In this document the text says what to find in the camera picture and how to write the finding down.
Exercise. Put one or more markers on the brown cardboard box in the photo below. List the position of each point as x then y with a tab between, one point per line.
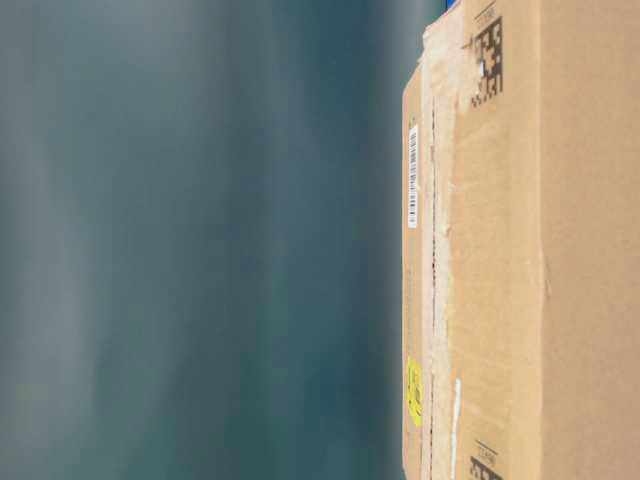
521	281

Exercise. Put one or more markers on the white barcode label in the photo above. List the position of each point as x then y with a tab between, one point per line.
412	187

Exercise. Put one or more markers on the yellow sticker label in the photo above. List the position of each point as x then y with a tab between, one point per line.
414	391

